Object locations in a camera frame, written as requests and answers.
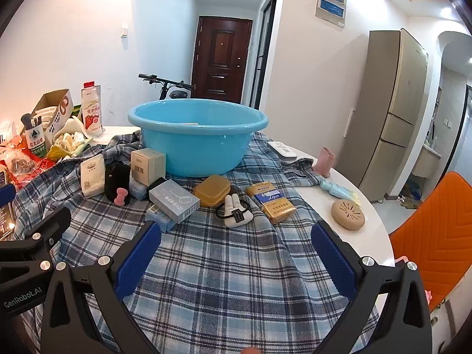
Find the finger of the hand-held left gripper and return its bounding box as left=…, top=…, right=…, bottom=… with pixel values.
left=13, top=206, right=72, bottom=266
left=0, top=183, right=17, bottom=209

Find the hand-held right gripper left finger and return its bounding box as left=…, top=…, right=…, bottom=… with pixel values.
left=40, top=220, right=163, bottom=354

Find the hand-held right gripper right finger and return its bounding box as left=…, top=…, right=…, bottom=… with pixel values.
left=311, top=220, right=433, bottom=354

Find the light blue tissue packet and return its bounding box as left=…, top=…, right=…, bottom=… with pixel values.
left=145, top=206, right=176, bottom=234

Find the grey blue box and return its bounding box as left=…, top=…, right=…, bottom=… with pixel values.
left=148, top=180, right=201, bottom=224

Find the white blue cigarette box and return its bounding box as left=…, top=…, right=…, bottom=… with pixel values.
left=128, top=180, right=153, bottom=201

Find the white packet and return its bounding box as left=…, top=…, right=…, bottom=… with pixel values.
left=80, top=155, right=106, bottom=197

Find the yellow cigarette carton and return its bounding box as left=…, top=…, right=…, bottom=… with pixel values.
left=245, top=182, right=297, bottom=225

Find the beige square box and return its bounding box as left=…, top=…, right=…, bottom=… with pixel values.
left=131, top=148, right=166, bottom=187

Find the blue plastic basin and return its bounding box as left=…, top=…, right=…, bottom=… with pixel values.
left=128, top=98, right=269, bottom=178

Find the red snack bag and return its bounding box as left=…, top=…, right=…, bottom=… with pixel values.
left=0, top=133, right=48, bottom=185

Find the beige round vented disc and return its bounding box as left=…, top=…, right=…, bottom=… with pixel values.
left=331, top=199, right=366, bottom=231

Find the green label water bottle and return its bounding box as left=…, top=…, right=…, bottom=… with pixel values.
left=20, top=114, right=47, bottom=159

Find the pale green tube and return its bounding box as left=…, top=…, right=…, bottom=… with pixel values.
left=320, top=179, right=360, bottom=206

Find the black pouch with pink bow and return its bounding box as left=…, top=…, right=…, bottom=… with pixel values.
left=104, top=160, right=132, bottom=207

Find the blue plaid shirt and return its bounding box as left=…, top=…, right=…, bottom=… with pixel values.
left=11, top=131, right=380, bottom=354

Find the cardboard pretzel snack box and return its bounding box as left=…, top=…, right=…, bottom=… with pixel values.
left=31, top=88, right=74, bottom=135

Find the yellow soap box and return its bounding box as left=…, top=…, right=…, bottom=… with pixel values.
left=194, top=174, right=232, bottom=207

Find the orange chair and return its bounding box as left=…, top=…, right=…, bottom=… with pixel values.
left=389, top=171, right=472, bottom=312

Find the white milk bottle red cap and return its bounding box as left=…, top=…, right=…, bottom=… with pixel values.
left=81, top=81, right=104, bottom=138

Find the white remote control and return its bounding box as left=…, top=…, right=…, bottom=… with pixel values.
left=267, top=141, right=298, bottom=161

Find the sink cabinet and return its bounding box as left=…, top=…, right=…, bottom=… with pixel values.
left=411, top=144, right=441, bottom=178

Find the beige refrigerator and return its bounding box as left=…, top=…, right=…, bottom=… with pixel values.
left=337, top=29, right=429, bottom=203

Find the black bicycle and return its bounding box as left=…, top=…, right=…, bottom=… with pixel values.
left=139, top=73, right=194, bottom=101

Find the dark red entrance door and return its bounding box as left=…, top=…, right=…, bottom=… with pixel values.
left=192, top=16, right=253, bottom=104

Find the black framed glass door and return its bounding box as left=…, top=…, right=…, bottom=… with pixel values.
left=249, top=0, right=278, bottom=109

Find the white rabbit hair tie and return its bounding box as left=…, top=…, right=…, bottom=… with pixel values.
left=215, top=193, right=256, bottom=227

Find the wall electrical panel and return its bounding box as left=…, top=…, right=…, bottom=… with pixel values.
left=314, top=0, right=348, bottom=29

